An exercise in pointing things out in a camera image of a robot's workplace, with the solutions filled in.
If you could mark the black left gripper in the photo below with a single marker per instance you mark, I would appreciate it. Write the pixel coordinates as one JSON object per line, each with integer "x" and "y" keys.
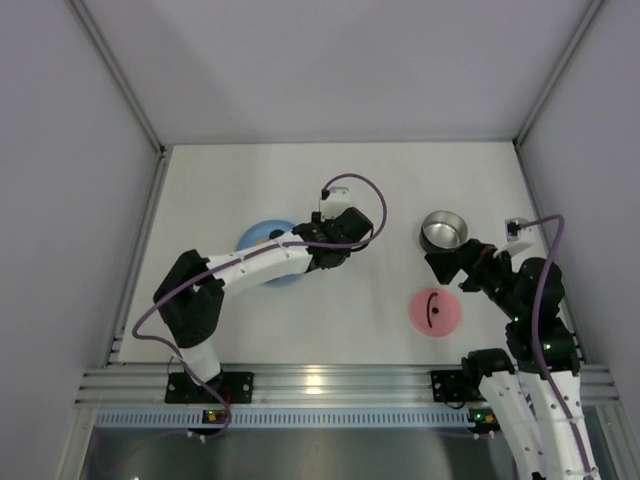
{"x": 307, "y": 230}

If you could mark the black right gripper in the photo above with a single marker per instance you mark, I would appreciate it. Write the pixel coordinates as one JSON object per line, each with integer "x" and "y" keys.
{"x": 463, "y": 262}

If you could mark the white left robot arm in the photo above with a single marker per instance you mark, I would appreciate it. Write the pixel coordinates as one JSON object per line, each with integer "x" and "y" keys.
{"x": 191, "y": 296}

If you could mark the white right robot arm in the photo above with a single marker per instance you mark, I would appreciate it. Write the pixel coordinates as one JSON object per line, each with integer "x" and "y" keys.
{"x": 533, "y": 386}

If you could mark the steel lunch box bowl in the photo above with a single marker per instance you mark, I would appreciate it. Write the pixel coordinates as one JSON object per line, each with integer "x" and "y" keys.
{"x": 442, "y": 231}

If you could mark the pink lid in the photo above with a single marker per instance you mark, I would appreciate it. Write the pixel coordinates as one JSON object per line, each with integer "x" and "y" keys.
{"x": 435, "y": 312}

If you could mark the black round food piece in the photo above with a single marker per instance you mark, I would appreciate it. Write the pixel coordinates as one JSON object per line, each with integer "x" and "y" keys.
{"x": 274, "y": 233}

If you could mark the blue plate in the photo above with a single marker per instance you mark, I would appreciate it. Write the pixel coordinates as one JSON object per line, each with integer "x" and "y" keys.
{"x": 258, "y": 234}

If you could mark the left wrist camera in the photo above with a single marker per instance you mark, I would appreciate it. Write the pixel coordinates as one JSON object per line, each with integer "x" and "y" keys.
{"x": 334, "y": 201}

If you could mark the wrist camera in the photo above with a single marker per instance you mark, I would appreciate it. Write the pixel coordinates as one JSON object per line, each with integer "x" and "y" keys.
{"x": 519, "y": 238}
{"x": 334, "y": 201}

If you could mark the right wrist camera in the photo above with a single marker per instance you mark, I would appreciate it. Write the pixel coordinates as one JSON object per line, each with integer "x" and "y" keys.
{"x": 519, "y": 238}

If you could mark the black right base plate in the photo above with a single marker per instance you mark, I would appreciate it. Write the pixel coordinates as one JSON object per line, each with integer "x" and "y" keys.
{"x": 453, "y": 386}

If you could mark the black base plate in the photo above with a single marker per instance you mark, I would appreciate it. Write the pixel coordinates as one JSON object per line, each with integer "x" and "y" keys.
{"x": 232, "y": 387}
{"x": 453, "y": 386}

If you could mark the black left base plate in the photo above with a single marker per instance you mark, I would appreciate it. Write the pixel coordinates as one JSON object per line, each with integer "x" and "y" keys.
{"x": 232, "y": 387}

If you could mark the left aluminium frame post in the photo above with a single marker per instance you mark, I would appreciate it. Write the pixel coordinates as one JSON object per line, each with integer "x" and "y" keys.
{"x": 87, "y": 22}

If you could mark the aluminium frame post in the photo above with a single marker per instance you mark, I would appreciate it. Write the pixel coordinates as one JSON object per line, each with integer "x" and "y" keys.
{"x": 560, "y": 66}
{"x": 87, "y": 22}

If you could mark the right aluminium frame post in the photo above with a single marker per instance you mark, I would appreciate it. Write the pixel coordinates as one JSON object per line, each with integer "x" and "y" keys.
{"x": 560, "y": 66}

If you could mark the grey cable duct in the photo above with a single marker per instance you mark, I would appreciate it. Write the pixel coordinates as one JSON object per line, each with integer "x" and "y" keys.
{"x": 296, "y": 418}

